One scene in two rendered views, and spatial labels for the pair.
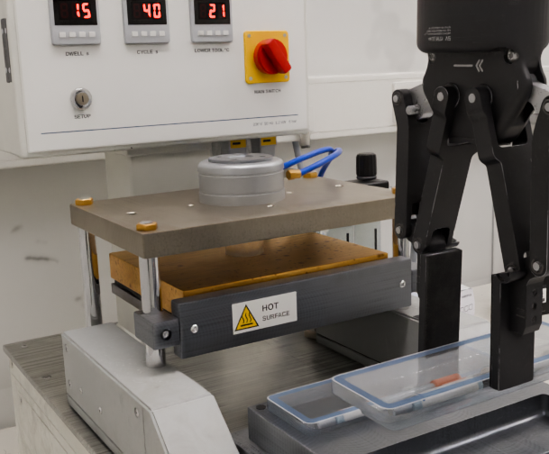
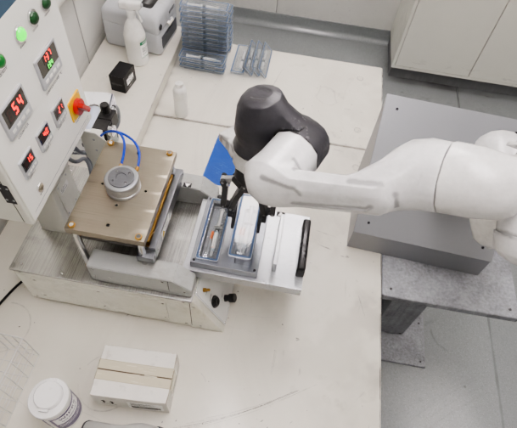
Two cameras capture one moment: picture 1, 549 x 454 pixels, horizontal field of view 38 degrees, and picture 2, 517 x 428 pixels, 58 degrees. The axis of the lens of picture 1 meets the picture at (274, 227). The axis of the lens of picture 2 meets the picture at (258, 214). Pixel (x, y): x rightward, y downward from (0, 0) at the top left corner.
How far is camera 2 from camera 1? 0.85 m
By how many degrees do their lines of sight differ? 61
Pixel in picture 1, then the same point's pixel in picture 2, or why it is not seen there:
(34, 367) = (47, 271)
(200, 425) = (182, 274)
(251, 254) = not seen: hidden behind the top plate
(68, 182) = not seen: outside the picture
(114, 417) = (142, 282)
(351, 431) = (223, 254)
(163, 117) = (59, 164)
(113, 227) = (115, 238)
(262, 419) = (199, 263)
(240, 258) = not seen: hidden behind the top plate
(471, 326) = (202, 182)
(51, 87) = (31, 194)
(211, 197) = (123, 199)
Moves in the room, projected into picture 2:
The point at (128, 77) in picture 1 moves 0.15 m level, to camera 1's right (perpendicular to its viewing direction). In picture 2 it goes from (47, 163) to (104, 126)
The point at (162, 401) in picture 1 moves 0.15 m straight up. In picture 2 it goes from (171, 276) to (165, 242)
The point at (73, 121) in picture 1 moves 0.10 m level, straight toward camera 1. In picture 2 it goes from (41, 196) to (80, 216)
